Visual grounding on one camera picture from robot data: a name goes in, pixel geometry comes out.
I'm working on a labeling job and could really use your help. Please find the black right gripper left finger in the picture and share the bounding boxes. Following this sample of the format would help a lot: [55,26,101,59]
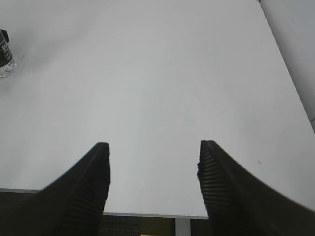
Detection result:
[0,143,110,236]

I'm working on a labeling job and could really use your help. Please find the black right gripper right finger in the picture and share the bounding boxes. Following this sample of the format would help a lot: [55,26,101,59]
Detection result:
[197,140,315,236]

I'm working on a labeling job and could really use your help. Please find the clear green-label water bottle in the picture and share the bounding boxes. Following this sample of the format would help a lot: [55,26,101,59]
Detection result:
[0,29,16,79]

